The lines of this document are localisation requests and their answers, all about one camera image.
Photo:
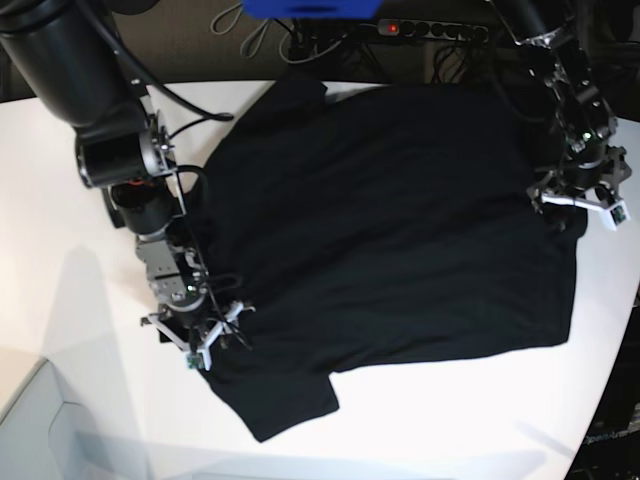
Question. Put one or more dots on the grey bin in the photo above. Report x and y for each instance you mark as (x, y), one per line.
(45, 435)

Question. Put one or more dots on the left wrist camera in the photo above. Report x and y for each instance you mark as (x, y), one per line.
(615, 215)

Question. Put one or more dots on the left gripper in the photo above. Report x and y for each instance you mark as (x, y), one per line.
(593, 186)

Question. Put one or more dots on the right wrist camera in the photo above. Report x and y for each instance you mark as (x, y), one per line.
(198, 360)

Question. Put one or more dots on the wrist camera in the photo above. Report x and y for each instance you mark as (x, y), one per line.
(615, 215)
(198, 360)

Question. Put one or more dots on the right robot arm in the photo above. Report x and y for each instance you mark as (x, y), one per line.
(74, 60)

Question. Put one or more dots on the blue box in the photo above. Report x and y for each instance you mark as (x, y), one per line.
(312, 9)

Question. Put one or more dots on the black t-shirt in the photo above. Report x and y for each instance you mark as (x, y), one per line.
(390, 227)

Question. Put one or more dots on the black power strip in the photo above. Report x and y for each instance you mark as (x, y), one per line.
(432, 30)

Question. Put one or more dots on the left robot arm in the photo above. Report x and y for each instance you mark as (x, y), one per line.
(585, 120)

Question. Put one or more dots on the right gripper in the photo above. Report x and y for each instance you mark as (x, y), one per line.
(202, 326)

